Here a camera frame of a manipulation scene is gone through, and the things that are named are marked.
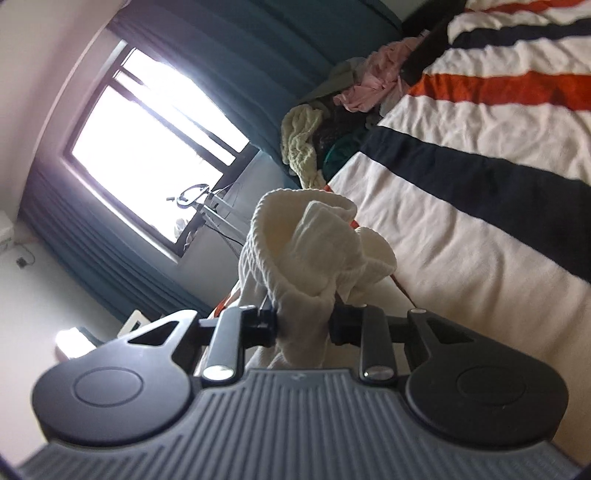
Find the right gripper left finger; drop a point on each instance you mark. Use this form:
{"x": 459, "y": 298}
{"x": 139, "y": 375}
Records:
{"x": 182, "y": 349}

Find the olive grey garment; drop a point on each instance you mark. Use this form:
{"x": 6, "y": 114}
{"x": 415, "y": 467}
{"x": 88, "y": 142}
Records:
{"x": 341, "y": 77}

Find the teal curtain right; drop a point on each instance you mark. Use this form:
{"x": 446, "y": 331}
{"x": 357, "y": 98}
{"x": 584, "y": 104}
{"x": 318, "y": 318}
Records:
{"x": 256, "y": 59}

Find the striped bed blanket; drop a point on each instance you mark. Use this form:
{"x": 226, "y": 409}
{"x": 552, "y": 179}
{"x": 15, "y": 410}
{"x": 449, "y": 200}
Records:
{"x": 479, "y": 179}

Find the metal tripod stand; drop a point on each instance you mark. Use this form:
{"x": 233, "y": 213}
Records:
{"x": 213, "y": 211}

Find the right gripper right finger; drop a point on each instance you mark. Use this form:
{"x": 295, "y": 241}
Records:
{"x": 420, "y": 332}

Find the teal curtain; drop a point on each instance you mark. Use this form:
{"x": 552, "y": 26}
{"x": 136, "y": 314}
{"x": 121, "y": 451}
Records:
{"x": 103, "y": 263}
{"x": 256, "y": 59}

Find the dark green garment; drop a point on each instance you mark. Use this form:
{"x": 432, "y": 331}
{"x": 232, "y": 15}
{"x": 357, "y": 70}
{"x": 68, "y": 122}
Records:
{"x": 339, "y": 154}

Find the white knit sweater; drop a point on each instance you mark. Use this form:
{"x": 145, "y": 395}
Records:
{"x": 302, "y": 253}

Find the teal curtain left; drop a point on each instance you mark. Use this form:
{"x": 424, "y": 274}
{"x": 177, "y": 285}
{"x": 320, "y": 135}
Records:
{"x": 103, "y": 263}

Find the pink garment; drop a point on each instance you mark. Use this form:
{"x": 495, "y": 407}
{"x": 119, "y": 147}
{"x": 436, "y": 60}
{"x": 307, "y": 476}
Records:
{"x": 381, "y": 85}

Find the window with dark frame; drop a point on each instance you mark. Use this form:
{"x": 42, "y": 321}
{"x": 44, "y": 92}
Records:
{"x": 148, "y": 133}

